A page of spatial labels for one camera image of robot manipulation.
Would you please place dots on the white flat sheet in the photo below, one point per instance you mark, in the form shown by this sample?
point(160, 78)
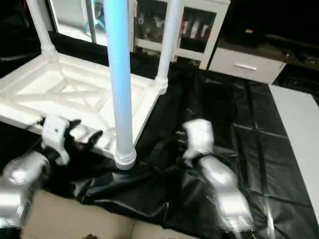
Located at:
point(299, 129)

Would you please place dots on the white plastic table leg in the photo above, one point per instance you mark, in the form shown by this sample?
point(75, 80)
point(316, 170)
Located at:
point(167, 42)
point(119, 74)
point(42, 27)

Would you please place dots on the black work surface mat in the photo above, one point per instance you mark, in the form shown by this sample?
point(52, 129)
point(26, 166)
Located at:
point(224, 129)

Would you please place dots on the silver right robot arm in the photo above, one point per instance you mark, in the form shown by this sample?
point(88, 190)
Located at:
point(224, 189)

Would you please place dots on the white plastic table top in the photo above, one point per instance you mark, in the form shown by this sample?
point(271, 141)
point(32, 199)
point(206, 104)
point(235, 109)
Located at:
point(75, 89)

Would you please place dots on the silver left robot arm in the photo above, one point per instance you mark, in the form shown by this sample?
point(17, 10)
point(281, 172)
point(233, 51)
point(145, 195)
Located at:
point(20, 184)

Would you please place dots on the white glass door cabinet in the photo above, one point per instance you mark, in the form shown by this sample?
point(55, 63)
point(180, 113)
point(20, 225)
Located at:
point(189, 27)

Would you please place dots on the colourful background box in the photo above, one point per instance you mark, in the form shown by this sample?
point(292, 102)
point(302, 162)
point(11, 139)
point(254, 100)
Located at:
point(94, 17)

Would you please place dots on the white drawer unit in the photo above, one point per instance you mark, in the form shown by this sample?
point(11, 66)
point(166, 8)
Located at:
point(246, 64)

